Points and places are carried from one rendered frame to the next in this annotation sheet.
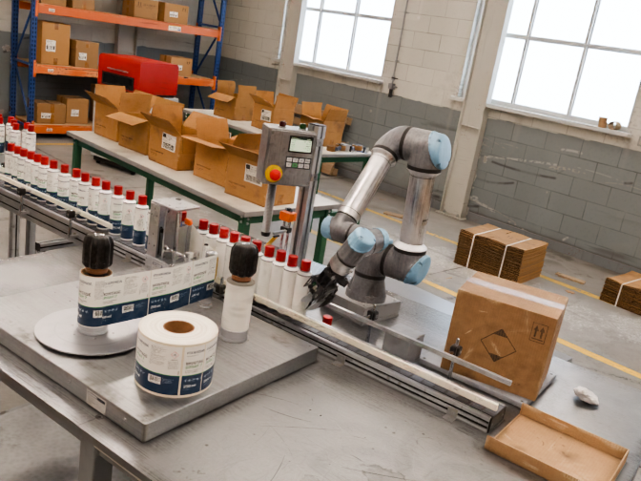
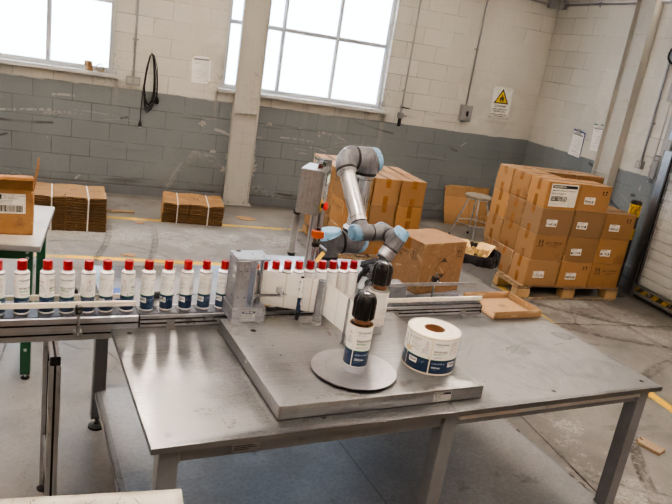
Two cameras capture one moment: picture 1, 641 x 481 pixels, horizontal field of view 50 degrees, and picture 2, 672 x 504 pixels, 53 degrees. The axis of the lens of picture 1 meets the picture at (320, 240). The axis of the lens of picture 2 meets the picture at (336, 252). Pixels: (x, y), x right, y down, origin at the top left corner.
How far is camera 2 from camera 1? 2.71 m
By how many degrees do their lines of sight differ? 59
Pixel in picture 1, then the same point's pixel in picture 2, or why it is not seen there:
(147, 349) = (448, 348)
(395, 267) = (354, 245)
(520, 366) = (451, 274)
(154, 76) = not seen: outside the picture
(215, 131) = not seen: outside the picture
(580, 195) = (82, 134)
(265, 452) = (493, 369)
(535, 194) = (35, 140)
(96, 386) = (436, 388)
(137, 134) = not seen: outside the picture
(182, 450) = (489, 389)
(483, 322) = (436, 258)
